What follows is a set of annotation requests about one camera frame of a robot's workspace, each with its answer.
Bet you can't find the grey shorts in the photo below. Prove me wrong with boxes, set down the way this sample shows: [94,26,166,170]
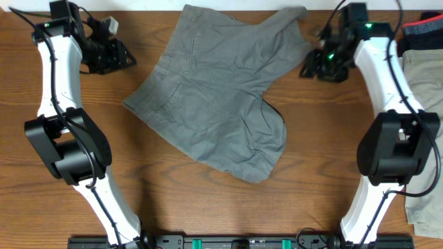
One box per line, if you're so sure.
[123,5,311,183]

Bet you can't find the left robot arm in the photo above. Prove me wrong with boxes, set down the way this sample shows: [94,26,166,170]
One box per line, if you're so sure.
[24,1,155,248]

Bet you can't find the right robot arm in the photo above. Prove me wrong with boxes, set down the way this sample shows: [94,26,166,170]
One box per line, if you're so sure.
[296,1,440,248]

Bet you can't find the beige folded shorts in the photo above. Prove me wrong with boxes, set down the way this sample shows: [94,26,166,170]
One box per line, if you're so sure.
[401,48,443,239]

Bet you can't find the dark garment red trim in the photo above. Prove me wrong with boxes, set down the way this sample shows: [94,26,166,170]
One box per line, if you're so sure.
[397,12,442,57]

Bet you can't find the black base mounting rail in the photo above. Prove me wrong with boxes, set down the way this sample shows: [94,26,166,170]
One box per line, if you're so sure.
[67,232,415,249]

